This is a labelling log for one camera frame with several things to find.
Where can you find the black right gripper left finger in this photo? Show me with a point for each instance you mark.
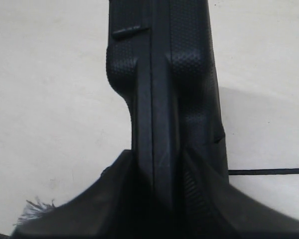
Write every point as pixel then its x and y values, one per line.
pixel 118 205

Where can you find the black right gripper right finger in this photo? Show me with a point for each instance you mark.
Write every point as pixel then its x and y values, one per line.
pixel 206 206

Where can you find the black plastic carrying case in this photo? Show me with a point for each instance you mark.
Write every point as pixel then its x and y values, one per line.
pixel 160 59

